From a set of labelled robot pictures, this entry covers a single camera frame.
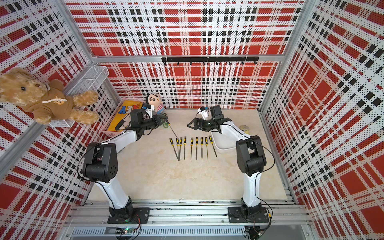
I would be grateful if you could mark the black wall hook rail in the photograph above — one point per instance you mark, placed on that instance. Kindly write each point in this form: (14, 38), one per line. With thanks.
(209, 59)

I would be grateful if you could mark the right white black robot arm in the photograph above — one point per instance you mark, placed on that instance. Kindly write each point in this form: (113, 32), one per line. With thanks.
(251, 157)

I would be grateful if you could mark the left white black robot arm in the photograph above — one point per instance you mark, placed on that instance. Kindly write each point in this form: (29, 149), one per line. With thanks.
(101, 161)

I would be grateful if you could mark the pink perforated plastic basket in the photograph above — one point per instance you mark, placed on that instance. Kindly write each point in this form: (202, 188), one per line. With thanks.
(114, 132)

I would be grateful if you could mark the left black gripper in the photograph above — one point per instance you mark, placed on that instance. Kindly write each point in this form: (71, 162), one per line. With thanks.
(156, 117)

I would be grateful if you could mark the cartoon boy plush doll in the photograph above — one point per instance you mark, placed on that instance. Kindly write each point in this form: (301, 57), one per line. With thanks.
(155, 100)

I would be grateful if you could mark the grey yellow plush keychain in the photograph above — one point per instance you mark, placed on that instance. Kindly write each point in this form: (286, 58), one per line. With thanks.
(245, 129)

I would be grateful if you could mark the clear wire wall basket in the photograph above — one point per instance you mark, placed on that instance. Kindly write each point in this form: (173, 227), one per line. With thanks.
(87, 79)

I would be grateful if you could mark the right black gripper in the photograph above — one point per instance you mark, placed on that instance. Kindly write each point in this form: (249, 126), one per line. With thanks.
(201, 127)

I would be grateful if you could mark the white plastic storage box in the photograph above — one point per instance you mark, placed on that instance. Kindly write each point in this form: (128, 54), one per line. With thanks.
(225, 142)

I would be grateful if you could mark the brown teddy bear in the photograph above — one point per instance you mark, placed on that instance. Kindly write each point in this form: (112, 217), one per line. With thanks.
(46, 101)

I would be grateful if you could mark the green circuit board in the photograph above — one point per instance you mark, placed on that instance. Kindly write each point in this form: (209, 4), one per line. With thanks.
(125, 231)

